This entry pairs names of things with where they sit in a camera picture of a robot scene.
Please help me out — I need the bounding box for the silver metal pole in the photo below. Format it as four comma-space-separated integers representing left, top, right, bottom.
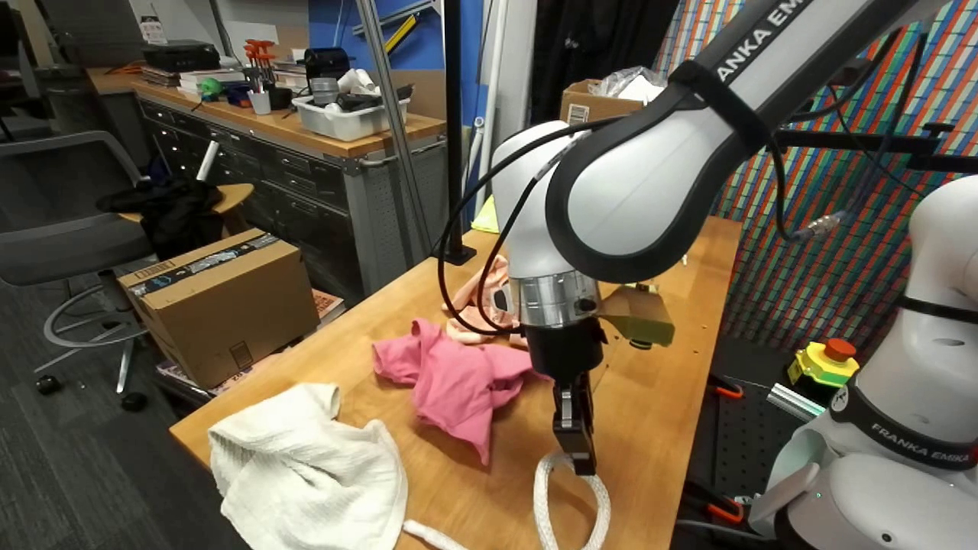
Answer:
350, 0, 429, 262

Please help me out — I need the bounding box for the yellow-green cloth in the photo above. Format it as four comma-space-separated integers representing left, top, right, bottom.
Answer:
474, 197, 500, 236

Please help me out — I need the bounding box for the white pole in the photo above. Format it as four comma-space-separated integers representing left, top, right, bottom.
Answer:
470, 0, 509, 197

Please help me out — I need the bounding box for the white ribbed towel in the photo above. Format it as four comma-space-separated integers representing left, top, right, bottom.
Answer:
208, 381, 408, 550

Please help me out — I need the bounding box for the blue panel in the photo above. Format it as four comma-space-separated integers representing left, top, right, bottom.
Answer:
302, 0, 484, 73

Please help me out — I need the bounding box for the yellow red emergency stop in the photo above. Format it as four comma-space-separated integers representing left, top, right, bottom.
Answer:
786, 335, 864, 391

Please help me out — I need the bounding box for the black case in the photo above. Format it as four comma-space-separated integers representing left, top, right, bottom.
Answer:
141, 40, 222, 73

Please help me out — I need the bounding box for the white plastic bin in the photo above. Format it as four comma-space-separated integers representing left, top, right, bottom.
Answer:
290, 92, 415, 145

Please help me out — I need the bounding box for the grey office chair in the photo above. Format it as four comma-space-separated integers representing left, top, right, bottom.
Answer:
0, 130, 156, 402

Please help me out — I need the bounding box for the cardboard box with black tape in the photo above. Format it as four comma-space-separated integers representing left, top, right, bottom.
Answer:
116, 226, 323, 391

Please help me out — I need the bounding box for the black pole stand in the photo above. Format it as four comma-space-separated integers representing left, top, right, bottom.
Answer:
434, 0, 480, 265

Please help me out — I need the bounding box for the pale pink cloth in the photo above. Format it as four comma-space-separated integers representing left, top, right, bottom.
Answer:
440, 255, 533, 350

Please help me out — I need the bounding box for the clear plastic bag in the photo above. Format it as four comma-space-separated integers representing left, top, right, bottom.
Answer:
594, 66, 665, 103

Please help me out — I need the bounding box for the black curtain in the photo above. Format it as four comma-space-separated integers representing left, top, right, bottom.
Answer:
529, 0, 680, 127

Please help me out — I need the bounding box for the thick white rope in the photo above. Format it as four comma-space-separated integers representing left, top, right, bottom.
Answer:
400, 451, 614, 550

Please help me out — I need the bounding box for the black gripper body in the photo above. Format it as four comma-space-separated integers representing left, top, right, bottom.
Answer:
526, 325, 608, 402

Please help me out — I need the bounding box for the grey workbench with wooden top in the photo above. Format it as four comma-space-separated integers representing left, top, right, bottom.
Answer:
86, 66, 453, 304

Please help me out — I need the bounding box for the black garment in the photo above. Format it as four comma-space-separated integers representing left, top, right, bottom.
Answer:
97, 179, 227, 256

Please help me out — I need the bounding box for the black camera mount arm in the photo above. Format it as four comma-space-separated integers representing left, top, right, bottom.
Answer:
777, 120, 978, 179

